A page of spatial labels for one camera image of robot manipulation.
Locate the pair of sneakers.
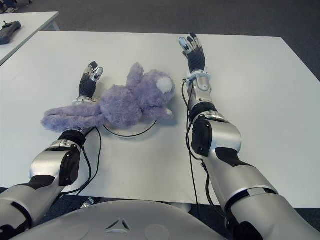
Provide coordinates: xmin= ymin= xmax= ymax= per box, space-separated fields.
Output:
xmin=0 ymin=6 xmax=20 ymax=15

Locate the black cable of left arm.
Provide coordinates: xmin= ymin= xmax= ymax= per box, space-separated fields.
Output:
xmin=59 ymin=127 xmax=102 ymax=196

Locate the white plate with black rim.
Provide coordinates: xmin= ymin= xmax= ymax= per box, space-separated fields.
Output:
xmin=103 ymin=119 xmax=158 ymax=138

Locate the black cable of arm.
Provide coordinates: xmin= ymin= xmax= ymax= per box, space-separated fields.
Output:
xmin=181 ymin=79 xmax=201 ymax=206
xmin=59 ymin=127 xmax=102 ymax=196

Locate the purple plush bunny doll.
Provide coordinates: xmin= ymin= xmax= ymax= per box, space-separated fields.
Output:
xmin=41 ymin=61 xmax=176 ymax=133

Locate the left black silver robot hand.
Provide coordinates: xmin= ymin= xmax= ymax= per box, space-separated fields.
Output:
xmin=77 ymin=61 xmax=105 ymax=101

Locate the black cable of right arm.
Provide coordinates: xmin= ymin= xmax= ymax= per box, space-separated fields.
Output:
xmin=181 ymin=79 xmax=201 ymax=206

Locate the white side table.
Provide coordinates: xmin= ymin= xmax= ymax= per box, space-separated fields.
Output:
xmin=0 ymin=11 xmax=61 ymax=66

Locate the black handheld remote controller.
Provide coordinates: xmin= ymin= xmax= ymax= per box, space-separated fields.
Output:
xmin=0 ymin=21 xmax=23 ymax=45

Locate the white table leg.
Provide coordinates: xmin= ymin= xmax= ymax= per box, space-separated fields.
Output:
xmin=174 ymin=202 xmax=193 ymax=213

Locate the grey robot torso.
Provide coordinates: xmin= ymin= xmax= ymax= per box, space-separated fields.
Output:
xmin=14 ymin=199 xmax=227 ymax=240

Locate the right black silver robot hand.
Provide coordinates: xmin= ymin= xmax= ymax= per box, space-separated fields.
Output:
xmin=178 ymin=32 xmax=207 ymax=74

